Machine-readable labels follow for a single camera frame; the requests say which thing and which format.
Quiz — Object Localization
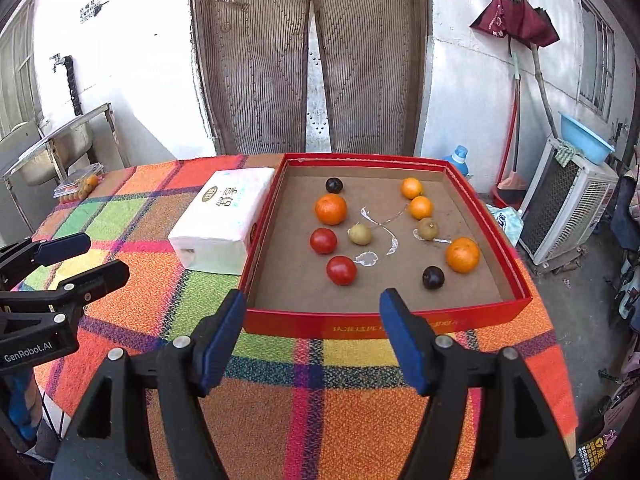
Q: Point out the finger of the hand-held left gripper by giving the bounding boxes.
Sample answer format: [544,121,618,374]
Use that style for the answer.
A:
[0,232,92,286]
[0,260,131,318]

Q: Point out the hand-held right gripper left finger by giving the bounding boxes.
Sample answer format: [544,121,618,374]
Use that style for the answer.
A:
[51,289,247,480]

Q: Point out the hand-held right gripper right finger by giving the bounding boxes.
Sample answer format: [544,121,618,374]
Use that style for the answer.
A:
[379,288,576,480]

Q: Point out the red cardboard box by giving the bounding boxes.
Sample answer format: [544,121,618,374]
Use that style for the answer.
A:
[239,152,533,339]

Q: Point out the red tomato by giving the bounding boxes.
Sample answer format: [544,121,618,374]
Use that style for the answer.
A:
[326,255,358,286]
[309,227,338,255]

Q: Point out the person's left hand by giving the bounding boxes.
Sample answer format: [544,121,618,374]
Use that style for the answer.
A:
[7,372,46,443]

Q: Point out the clear plastic fruit container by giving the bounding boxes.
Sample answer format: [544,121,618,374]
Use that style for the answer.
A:
[54,162,106,204]

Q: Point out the white tissue pack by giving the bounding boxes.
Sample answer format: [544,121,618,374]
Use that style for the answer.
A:
[167,167,277,276]

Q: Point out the metal sink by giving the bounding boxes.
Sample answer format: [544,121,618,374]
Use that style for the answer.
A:
[4,102,118,191]

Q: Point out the colourful plaid blanket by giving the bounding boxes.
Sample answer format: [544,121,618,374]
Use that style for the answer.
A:
[12,154,581,480]

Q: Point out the white blue plastic bag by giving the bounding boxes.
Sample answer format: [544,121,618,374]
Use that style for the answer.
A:
[486,204,525,248]

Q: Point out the black water pipe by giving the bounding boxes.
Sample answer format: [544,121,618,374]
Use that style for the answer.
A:
[65,55,83,116]

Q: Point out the barred window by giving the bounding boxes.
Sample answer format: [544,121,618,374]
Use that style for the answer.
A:
[577,0,616,121]
[0,0,43,136]

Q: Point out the blue detergent bottle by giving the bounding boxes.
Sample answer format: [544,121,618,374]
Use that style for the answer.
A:
[445,145,471,177]

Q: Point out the white air conditioner unit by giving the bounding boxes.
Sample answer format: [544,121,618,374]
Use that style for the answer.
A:
[517,135,621,267]

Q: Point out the red broom with dustpan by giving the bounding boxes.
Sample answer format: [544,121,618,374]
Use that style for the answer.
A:
[492,55,528,206]

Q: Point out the scooter with quilted cover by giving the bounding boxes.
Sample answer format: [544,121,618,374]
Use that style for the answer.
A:
[612,170,640,333]

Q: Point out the brown ribbed metal door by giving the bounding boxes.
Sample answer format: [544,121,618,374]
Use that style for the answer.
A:
[189,0,433,157]

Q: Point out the blue plastic basin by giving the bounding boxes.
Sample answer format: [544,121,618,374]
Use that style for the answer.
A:
[560,112,616,165]

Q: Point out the wooden stick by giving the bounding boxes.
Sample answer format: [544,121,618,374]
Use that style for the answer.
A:
[510,0,561,141]

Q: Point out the maroon folded umbrella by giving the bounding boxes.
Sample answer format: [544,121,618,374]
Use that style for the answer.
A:
[469,0,561,50]

